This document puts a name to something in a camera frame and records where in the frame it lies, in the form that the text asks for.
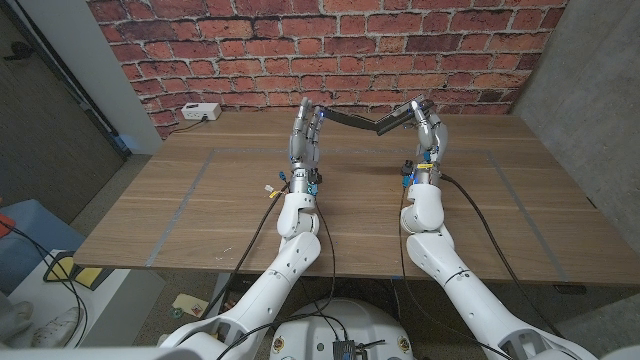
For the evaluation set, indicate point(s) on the white floor box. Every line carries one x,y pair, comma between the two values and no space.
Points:
115,300

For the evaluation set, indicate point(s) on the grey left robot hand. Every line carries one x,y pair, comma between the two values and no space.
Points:
304,145

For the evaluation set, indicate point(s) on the white power strip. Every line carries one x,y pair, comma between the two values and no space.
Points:
201,111

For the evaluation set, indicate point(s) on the white sneaker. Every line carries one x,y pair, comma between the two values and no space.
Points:
57,327

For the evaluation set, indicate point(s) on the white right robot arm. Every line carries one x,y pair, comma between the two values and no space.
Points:
465,280

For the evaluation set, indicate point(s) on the small grey torso module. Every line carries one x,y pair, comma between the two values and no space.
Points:
345,350

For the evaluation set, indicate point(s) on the black stapler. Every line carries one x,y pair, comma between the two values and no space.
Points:
375,119

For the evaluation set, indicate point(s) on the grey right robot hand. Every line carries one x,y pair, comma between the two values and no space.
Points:
431,137

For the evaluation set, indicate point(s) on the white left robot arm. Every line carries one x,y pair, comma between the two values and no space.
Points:
270,280

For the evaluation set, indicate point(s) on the yellow paper sheet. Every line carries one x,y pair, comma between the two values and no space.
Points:
190,304

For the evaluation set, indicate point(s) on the dark grey door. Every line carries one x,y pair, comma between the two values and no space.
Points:
45,130

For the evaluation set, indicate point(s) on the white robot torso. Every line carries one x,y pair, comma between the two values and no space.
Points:
310,335

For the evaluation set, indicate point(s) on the red brick print backdrop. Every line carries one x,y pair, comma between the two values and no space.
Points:
325,55

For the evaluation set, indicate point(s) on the yellow and black floor item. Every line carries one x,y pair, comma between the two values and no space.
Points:
85,276

